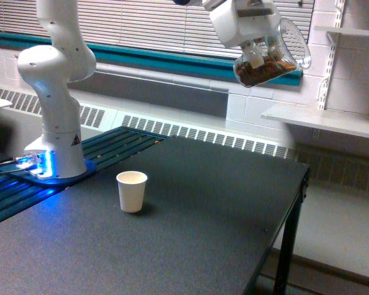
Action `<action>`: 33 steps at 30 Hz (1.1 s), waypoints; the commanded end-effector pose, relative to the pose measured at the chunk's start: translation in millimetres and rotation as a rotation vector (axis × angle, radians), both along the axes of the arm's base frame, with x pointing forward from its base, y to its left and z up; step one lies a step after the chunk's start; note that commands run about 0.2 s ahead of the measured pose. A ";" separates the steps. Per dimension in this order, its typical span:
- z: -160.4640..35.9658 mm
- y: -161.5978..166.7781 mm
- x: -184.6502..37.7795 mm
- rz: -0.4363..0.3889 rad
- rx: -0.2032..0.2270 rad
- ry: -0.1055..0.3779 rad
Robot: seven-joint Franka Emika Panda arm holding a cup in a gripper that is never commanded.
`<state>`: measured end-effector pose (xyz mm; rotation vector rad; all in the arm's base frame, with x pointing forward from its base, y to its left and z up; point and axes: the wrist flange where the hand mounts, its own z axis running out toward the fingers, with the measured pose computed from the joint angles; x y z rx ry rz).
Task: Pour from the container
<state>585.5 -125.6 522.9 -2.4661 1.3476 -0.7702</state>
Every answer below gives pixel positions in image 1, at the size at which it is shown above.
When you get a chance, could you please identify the teal window sill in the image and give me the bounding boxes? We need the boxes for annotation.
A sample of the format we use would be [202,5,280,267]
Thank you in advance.
[0,29,303,89]

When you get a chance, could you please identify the white shelf rail bracket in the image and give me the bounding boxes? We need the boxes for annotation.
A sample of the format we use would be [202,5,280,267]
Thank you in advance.
[316,0,345,110]

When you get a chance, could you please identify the white upper wall shelf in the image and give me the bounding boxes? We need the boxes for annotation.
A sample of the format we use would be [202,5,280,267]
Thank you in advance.
[314,26,369,39]

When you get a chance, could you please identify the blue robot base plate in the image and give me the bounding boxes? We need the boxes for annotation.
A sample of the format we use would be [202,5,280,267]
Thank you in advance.
[0,160,96,187]

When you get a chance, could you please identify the white window blinds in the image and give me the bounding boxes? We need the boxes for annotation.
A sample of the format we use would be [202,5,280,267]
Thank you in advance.
[0,1,306,57]

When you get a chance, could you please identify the white baseboard radiator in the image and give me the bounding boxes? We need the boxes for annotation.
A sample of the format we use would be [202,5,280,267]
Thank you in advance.
[0,87,298,160]

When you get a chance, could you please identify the white paper cup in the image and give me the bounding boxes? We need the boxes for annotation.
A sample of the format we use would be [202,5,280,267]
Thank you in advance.
[116,171,148,213]

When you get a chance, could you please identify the white lower wall shelf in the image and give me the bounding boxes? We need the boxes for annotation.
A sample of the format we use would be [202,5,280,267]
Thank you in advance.
[261,104,369,138]

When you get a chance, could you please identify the black table leg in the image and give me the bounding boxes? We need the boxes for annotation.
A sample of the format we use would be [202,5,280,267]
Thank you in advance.
[273,170,310,294]

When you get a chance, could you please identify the white wall shelf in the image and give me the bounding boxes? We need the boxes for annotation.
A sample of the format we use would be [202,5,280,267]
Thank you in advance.
[314,26,369,39]
[261,104,369,138]

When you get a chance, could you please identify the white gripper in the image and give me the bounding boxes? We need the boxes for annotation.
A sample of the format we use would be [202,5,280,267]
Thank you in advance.
[202,1,281,68]

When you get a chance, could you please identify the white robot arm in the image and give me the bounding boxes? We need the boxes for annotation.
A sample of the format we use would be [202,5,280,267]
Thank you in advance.
[17,1,282,180]

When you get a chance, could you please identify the brown nut pieces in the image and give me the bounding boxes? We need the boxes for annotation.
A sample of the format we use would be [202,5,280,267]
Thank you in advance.
[233,56,297,87]

